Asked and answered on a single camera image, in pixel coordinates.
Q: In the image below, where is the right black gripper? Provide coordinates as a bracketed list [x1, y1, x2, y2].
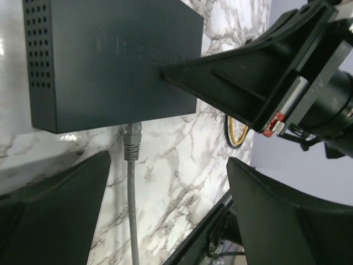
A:
[163, 1, 352, 159]

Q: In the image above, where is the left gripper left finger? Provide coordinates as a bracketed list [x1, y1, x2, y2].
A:
[1, 151, 111, 264]

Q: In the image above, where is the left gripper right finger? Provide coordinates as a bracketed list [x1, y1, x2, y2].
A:
[227, 157, 352, 264]

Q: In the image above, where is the grey ethernet cable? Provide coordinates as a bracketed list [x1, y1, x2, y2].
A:
[122, 123, 143, 265]

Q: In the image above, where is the black network switch box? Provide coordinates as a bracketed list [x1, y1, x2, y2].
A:
[23, 0, 204, 134]

